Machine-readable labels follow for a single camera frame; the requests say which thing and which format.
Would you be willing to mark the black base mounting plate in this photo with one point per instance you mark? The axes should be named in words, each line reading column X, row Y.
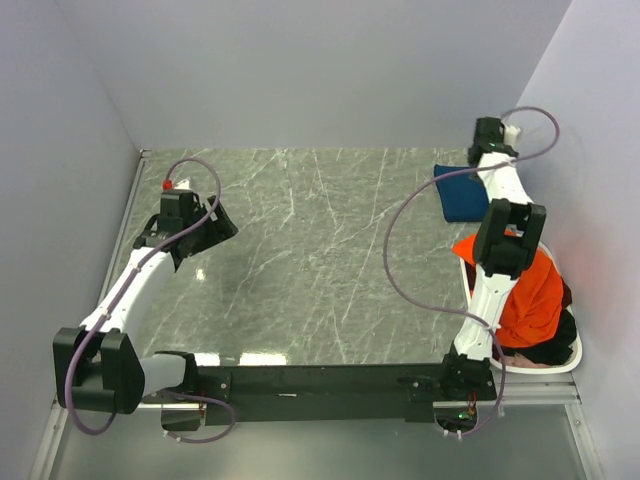
column 280, row 393

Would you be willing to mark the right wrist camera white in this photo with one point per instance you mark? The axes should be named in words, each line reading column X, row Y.
column 511, row 134

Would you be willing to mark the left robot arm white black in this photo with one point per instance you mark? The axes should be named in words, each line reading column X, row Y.
column 96, row 365

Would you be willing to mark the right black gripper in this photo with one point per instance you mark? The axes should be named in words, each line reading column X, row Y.
column 515, row 153

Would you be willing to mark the pink garment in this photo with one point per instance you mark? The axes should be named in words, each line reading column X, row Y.
column 519, row 361

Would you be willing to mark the orange t shirt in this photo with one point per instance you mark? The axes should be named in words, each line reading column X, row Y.
column 532, row 311

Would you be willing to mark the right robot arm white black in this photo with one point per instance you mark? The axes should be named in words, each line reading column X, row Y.
column 505, row 246

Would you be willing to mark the blue t shirt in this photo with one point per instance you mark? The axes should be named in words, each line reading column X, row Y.
column 463, row 199

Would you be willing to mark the aluminium frame rail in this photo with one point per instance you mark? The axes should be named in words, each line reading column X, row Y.
column 50, row 441

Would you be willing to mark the black t shirt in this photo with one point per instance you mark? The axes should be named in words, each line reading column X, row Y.
column 557, row 350

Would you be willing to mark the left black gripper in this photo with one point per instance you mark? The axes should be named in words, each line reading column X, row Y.
column 220, row 229

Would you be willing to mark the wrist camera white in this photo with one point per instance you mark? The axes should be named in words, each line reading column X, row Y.
column 511, row 134
column 170, row 186

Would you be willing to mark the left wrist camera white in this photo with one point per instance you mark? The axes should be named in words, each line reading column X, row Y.
column 170, row 186

